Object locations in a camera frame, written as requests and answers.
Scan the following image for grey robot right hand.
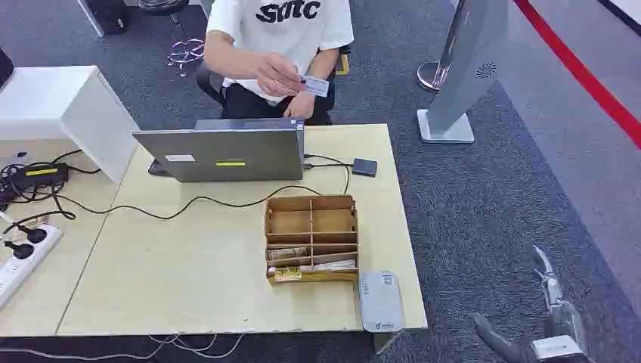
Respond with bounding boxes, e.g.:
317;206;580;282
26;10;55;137
472;244;593;363

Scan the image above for grey card reader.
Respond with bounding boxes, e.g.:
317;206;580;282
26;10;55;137
357;270;406;334

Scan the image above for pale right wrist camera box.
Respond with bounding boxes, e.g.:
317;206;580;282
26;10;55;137
529;335;588;363

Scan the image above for person's left hand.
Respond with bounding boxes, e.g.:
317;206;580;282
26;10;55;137
283;90;317;121

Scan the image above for white cables under desk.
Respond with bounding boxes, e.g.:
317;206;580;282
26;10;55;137
0;330;247;363

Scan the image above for long black power cable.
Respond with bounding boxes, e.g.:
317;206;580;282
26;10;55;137
48;185;323;222

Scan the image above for dark monitor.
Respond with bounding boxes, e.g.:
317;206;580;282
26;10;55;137
0;47;15;90

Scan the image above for black power plug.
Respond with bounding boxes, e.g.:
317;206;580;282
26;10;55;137
3;240;36;260
17;225;48;246

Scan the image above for black cable bundle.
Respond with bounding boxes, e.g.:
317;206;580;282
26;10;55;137
0;148;102;213

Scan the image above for white card stack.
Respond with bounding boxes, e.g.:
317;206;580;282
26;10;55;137
300;259;358;274

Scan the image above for grey kiosk stand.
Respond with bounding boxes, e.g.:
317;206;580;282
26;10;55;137
416;0;509;145

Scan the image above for black power adapter yellow label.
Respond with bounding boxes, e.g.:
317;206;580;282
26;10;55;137
16;163;70;190

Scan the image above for wooden card box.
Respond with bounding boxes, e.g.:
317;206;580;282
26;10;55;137
264;194;360;287

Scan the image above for person's right hand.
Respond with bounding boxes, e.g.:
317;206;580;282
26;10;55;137
255;51;307;98

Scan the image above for beige card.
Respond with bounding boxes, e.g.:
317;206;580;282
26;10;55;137
267;247;309;262

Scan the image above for chrome stanchion base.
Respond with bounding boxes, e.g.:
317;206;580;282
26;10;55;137
416;60;452;93

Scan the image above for person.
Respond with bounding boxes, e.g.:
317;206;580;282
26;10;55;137
203;0;355;126

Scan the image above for black laptop stand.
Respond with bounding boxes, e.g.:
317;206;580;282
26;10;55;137
147;158;172;178

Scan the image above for white power strip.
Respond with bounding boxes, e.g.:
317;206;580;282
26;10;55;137
0;222;64;310

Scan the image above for black case white frame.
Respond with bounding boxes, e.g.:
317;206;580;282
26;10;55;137
76;0;132;38

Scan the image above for white cabinet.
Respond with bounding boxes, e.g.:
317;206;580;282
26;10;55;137
0;65;141;185

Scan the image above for yellow printed card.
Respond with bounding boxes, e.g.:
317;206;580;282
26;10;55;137
273;266;303;283

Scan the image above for black drive cable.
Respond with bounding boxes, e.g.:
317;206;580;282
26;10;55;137
302;154;355;196

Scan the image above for small black external drive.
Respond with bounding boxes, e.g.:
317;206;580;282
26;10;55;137
351;158;379;178

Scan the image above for grey laptop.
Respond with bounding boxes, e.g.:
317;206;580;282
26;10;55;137
132;117;306;184

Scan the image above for pale blue card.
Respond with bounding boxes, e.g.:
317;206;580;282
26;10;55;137
301;75;330;98

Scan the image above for black stool chrome base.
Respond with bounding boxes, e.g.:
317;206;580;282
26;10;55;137
137;0;207;79

